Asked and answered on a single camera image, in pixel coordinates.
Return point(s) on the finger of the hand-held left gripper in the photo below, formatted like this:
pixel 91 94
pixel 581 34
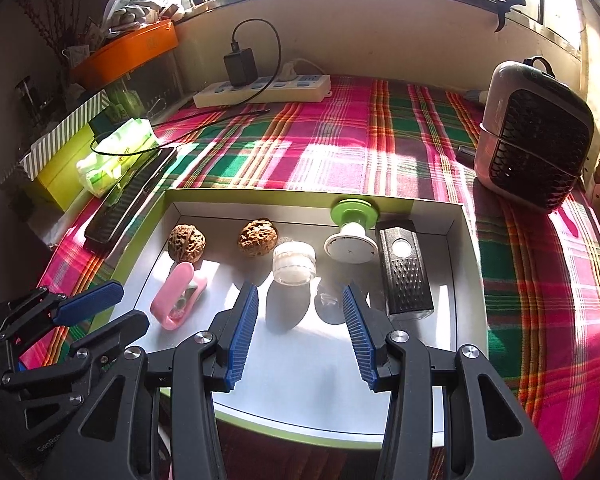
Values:
pixel 122 327
pixel 87 300

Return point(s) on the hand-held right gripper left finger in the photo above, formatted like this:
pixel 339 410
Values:
pixel 242 330

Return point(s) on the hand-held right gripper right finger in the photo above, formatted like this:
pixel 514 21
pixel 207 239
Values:
pixel 357 335

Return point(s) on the pink clip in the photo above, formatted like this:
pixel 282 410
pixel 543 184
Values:
pixel 172 292

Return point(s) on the shallow green cardboard box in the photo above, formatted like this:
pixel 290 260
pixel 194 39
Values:
pixel 300 375

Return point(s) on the black grater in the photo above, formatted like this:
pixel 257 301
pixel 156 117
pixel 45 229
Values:
pixel 405 270

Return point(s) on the white round jar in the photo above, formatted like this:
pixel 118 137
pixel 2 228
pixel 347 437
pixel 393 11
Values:
pixel 292 260

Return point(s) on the green and white spool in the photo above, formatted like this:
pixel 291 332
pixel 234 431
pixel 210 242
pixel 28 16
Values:
pixel 350 247

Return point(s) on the brown walnut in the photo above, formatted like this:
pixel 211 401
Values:
pixel 257 237
pixel 187 242

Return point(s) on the black flat case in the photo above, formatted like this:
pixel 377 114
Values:
pixel 125 200

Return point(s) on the green white tissue pack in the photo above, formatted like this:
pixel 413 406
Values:
pixel 120 155

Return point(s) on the yellow-green striped box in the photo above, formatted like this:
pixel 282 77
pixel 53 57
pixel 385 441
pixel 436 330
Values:
pixel 65 125

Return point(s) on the plaid tablecloth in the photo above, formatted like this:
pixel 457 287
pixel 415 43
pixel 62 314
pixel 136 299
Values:
pixel 330 145

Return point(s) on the green packaged item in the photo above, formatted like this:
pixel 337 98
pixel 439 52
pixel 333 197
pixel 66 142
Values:
pixel 122 105

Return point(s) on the dark glass jar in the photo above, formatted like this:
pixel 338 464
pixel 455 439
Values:
pixel 27 95

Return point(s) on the clear glass tank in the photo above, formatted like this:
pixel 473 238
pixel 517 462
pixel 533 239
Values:
pixel 155 80

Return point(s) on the orange tray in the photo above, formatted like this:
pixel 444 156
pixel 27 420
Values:
pixel 125 55

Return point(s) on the white power strip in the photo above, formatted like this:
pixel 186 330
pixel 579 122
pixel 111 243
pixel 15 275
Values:
pixel 300 87

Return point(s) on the small pink fan heater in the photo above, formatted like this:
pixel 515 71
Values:
pixel 530 145

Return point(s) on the black charger adapter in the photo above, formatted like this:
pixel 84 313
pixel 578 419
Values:
pixel 241 67

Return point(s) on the white plug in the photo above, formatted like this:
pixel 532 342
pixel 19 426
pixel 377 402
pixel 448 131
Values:
pixel 291 69

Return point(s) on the dried branches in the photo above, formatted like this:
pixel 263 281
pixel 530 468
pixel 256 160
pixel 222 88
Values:
pixel 55 15

